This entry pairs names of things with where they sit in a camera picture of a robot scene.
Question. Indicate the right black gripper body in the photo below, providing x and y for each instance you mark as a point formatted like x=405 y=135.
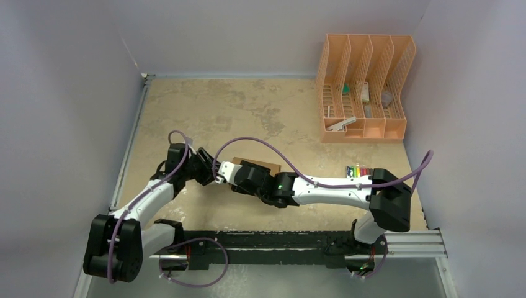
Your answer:
x=235 y=177

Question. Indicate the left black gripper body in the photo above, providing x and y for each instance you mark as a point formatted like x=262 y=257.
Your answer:
x=200 y=167

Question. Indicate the brown cardboard box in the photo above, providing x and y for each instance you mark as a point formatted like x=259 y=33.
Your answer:
x=274 y=168

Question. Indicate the pack of coloured markers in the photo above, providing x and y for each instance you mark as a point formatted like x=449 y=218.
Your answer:
x=358 y=171

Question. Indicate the orange plastic file organizer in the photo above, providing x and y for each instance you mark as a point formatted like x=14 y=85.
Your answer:
x=359 y=83

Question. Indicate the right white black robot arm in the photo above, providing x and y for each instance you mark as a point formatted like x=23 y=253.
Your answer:
x=386 y=199

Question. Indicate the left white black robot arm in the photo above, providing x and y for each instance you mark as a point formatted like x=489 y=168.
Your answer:
x=117 y=242

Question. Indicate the small carton box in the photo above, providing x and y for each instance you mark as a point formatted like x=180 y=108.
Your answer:
x=365 y=93

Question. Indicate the white tool in organizer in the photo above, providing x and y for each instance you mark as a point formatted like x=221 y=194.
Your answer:
x=337 y=124

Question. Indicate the green object in organizer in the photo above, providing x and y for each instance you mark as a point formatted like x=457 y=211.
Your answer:
x=345 y=89

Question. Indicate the small clear tube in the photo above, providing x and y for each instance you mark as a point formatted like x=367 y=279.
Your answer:
x=368 y=111

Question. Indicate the grey round container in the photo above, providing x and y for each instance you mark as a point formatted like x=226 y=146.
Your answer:
x=386 y=98

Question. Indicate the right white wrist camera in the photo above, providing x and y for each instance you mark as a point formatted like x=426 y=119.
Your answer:
x=227 y=172

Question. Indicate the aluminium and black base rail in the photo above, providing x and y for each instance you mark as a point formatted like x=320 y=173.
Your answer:
x=275 y=121

